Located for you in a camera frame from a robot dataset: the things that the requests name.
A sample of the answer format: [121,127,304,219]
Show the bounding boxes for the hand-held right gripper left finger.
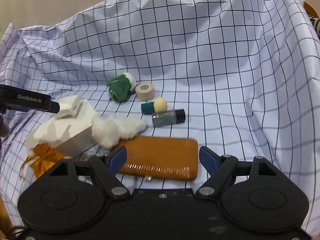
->
[44,145,130,198]

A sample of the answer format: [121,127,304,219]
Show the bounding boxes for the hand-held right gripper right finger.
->
[195,145,282,198]

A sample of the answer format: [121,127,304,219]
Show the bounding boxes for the white tissue packet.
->
[51,95,82,119]

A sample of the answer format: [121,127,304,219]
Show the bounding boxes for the orange satin drawstring pouch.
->
[20,143,67,179]

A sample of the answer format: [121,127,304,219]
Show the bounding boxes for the green plush toy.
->
[106,72,137,103]

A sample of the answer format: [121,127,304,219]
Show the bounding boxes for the beige tape roll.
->
[135,83,156,100]

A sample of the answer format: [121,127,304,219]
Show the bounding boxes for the white cardboard box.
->
[26,99,101,157]

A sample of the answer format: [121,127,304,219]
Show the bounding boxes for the brown leather case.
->
[117,135,199,182]

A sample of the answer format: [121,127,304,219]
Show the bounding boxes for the teal tape roll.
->
[141,101,156,114]

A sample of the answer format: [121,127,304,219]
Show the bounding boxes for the yellow makeup sponge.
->
[153,98,167,113]

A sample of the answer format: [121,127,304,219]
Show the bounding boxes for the checked white cloth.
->
[0,0,320,232]

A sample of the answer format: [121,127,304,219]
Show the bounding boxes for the striped black white fabric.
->
[309,16,320,41]

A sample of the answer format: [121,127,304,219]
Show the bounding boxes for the white cotton fluff keychain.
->
[91,115,149,148]

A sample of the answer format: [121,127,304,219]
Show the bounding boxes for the wooden chair frame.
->
[303,1,318,18]

